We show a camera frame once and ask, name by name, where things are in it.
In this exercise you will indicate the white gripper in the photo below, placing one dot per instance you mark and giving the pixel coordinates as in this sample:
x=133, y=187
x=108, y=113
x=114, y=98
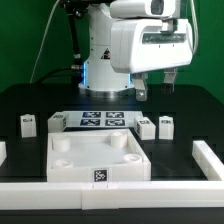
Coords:
x=142, y=45

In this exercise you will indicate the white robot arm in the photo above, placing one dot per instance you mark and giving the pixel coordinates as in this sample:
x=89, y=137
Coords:
x=100, y=79

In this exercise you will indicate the white front fence rail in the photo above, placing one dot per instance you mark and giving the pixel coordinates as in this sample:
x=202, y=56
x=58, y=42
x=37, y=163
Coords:
x=85, y=196

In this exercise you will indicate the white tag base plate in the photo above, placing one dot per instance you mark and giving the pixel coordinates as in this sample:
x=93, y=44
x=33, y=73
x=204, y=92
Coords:
x=101, y=119

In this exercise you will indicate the white left fence piece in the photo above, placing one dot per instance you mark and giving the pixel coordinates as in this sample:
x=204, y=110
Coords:
x=3, y=153

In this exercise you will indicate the white right fence piece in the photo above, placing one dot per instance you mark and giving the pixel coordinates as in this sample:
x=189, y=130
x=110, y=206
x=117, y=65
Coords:
x=209, y=163

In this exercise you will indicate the white fence piece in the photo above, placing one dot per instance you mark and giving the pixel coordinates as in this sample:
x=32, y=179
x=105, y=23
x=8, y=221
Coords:
x=209, y=163
x=3, y=153

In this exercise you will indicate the white square tabletop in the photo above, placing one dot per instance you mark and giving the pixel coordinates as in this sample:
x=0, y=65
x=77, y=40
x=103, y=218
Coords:
x=96, y=156

